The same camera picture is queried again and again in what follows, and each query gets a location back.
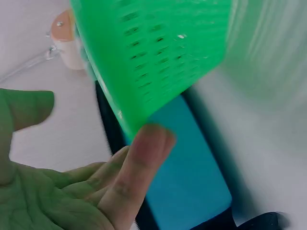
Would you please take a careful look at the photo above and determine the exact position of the person's left hand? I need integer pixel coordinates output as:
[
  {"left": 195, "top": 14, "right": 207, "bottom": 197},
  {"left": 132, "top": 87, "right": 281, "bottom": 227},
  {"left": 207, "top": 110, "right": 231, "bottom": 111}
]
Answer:
[{"left": 0, "top": 88, "right": 177, "bottom": 230}]

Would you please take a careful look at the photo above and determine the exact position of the blue flat board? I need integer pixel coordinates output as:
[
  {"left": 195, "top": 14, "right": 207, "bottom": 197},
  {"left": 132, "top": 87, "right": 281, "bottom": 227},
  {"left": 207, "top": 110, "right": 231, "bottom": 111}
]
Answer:
[{"left": 123, "top": 94, "right": 233, "bottom": 230}]

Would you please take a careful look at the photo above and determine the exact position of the clear thin rod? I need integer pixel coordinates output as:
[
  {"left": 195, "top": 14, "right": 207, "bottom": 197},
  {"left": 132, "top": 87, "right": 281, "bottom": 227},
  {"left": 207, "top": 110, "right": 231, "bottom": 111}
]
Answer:
[{"left": 0, "top": 45, "right": 59, "bottom": 84}]

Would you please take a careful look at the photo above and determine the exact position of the black flat case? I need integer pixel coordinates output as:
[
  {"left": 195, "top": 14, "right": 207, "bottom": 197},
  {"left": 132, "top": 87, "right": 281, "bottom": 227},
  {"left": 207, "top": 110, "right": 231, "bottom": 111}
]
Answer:
[{"left": 95, "top": 80, "right": 262, "bottom": 230}]

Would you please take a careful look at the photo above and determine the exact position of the white container with orange top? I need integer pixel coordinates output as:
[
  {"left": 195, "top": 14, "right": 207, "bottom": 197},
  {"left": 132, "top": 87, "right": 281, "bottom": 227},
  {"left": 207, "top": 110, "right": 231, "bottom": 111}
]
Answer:
[{"left": 50, "top": 9, "right": 86, "bottom": 71}]

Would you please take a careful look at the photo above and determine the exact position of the green perforated plastic basket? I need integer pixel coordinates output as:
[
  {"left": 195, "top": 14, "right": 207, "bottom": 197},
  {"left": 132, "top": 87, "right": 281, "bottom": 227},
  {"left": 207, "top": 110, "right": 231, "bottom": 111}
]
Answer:
[{"left": 70, "top": 0, "right": 232, "bottom": 144}]

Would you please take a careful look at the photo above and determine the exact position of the translucent ribbed container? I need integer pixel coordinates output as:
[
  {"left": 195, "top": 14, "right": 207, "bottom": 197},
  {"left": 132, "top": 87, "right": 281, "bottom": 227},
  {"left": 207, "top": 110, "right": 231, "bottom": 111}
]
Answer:
[{"left": 222, "top": 0, "right": 307, "bottom": 115}]

